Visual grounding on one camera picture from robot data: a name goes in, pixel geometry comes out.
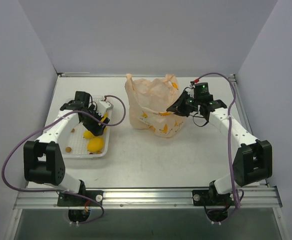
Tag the yellow fake pear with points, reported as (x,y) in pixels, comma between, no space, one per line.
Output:
(105,116)

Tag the yellow fake mango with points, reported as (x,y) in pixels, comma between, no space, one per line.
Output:
(95,145)

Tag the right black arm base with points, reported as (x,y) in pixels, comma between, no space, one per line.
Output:
(203,197)

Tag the aluminium front rail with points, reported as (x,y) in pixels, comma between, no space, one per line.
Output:
(118,198)

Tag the small tan nut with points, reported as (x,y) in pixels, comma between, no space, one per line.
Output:
(68,149)

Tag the long yellow fake fruit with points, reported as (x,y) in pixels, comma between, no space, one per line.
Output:
(88,135)

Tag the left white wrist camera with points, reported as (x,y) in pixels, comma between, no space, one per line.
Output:
(104,108)

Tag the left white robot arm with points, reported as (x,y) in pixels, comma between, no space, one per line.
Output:
(43,158)

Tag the orange plastic bag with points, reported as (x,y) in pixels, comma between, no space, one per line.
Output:
(148,104)

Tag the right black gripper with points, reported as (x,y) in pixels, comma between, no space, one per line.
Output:
(184,103)

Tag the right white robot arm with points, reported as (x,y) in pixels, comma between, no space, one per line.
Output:
(250,158)

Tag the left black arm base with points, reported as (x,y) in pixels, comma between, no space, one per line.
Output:
(68,200)

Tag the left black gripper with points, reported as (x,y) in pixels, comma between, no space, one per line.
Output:
(95,123)

